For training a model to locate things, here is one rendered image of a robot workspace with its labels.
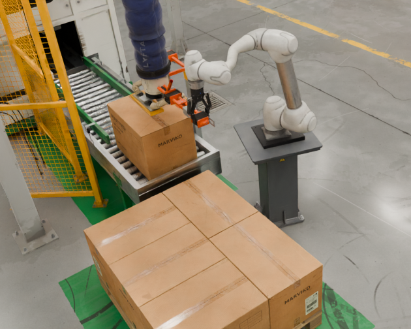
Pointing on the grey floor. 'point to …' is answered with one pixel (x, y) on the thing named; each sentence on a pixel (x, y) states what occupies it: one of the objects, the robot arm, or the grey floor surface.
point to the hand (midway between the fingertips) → (200, 117)
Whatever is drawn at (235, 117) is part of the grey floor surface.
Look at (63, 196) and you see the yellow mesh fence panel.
